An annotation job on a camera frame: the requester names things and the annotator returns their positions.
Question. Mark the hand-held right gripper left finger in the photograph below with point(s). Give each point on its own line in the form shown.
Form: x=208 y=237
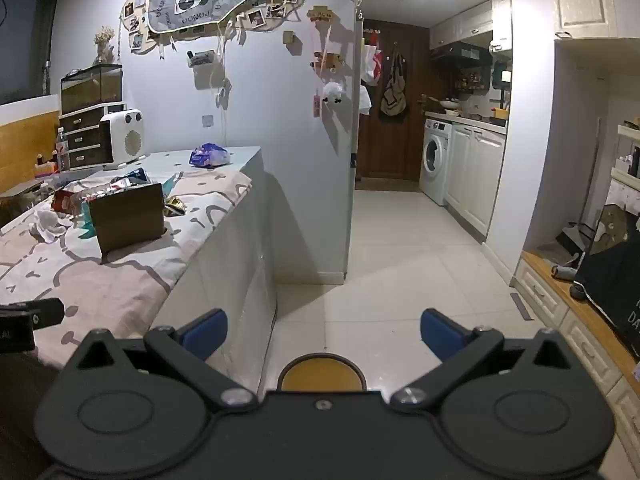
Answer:
x=205 y=334

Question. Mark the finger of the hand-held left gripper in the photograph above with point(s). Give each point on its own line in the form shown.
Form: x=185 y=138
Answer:
x=49 y=312

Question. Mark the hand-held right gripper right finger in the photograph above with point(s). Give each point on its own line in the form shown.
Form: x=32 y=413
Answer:
x=440 y=334

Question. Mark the white tissue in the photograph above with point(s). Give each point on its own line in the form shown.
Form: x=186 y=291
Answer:
x=47 y=225

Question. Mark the teal red wrapper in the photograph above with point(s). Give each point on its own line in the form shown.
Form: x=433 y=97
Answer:
x=87 y=222

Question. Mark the yellow trash bin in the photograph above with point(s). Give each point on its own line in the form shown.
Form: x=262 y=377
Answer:
x=321 y=372

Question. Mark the clear plastic bottle red label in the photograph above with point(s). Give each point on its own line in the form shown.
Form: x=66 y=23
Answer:
x=97 y=195

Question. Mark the pink printed blanket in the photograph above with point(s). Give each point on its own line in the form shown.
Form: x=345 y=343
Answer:
x=100 y=280

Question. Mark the red snack packet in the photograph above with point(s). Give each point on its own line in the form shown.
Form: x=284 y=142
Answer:
x=63 y=201

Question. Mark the brown cardboard box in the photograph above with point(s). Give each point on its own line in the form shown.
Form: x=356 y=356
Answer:
x=131 y=220

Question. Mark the golden wrapper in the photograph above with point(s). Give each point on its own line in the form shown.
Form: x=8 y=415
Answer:
x=175 y=206

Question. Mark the white bench drawers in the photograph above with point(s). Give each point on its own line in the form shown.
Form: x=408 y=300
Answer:
x=575 y=320

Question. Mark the grey hair dryer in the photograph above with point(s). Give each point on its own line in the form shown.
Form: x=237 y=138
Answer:
x=562 y=272

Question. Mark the light green wrapper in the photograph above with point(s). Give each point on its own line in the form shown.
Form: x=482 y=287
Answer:
x=172 y=182

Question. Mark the standing water bottle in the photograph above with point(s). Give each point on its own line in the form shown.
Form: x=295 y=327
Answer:
x=62 y=152

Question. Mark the white kitchen base cabinets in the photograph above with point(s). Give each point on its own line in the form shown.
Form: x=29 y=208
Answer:
x=475 y=175

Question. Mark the grey stick vacuum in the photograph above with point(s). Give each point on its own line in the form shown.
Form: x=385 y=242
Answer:
x=575 y=237

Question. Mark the white washing machine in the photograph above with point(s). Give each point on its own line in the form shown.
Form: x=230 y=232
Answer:
x=436 y=160

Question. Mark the purple snack bag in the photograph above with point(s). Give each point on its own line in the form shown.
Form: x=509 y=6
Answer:
x=209 y=155

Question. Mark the dark drawer unit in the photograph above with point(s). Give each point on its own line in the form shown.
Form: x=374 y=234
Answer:
x=82 y=135

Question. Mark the black printed cloth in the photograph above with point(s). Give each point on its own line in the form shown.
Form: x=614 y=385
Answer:
x=612 y=280

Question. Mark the white fan heater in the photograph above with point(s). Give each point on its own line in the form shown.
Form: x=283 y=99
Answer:
x=122 y=140

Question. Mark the brown wooden door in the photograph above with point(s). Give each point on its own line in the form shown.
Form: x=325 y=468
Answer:
x=390 y=150

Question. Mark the glass fish tank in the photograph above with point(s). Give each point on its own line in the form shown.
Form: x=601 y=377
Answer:
x=90 y=87

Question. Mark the brown hanging bag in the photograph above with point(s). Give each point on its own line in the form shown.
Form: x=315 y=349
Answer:
x=394 y=95

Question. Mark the pink hanging tag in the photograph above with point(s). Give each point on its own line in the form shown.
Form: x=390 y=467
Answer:
x=317 y=104

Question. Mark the white plush toy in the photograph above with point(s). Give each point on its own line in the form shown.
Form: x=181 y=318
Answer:
x=332 y=92

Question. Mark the red white plastic bag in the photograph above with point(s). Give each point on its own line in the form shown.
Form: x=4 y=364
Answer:
x=372 y=65

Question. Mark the dried flower bunch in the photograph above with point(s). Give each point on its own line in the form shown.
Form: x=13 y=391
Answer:
x=105 y=40

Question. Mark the black range hood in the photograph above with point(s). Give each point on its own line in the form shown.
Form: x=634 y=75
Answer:
x=460 y=54

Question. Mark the grey wall outlet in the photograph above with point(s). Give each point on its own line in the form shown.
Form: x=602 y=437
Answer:
x=208 y=120

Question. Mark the grey wall organizer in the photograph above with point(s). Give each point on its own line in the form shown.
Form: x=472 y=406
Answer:
x=201 y=59

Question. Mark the wooden wall shelf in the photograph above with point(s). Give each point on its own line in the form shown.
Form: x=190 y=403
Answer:
x=330 y=61

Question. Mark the small wooden wall box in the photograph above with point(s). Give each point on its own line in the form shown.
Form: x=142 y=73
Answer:
x=288 y=36

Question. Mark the white kitchen wall cabinets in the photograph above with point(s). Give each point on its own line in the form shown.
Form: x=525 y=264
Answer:
x=470 y=20

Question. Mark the wooden wall hook rack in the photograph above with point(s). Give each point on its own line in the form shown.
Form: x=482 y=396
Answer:
x=321 y=12

